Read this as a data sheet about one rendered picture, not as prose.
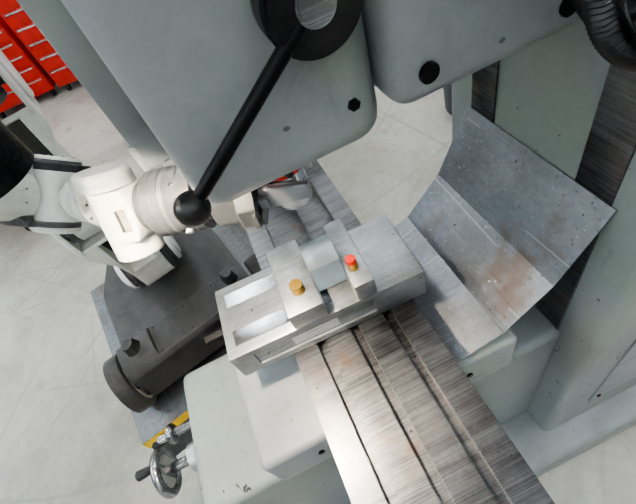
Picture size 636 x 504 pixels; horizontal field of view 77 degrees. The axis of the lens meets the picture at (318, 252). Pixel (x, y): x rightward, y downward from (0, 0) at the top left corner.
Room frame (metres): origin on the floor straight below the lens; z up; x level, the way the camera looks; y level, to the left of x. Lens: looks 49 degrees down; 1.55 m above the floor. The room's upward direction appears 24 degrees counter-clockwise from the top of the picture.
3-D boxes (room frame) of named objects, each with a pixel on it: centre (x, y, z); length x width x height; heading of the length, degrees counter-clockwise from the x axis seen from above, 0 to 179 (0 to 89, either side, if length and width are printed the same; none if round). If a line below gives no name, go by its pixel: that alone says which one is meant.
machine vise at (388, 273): (0.42, 0.03, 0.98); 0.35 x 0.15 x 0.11; 91
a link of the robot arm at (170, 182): (0.42, 0.08, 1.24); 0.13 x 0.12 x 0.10; 162
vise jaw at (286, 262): (0.42, 0.06, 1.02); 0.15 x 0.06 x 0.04; 1
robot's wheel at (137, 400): (0.72, 0.71, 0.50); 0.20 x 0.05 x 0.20; 17
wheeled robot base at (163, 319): (1.03, 0.53, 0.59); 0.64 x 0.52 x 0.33; 17
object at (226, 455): (0.39, 0.02, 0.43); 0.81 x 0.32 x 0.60; 94
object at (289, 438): (0.40, 0.00, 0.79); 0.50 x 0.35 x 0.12; 94
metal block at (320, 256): (0.42, 0.00, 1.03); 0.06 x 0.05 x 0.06; 1
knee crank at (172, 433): (0.50, 0.54, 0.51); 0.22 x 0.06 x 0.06; 94
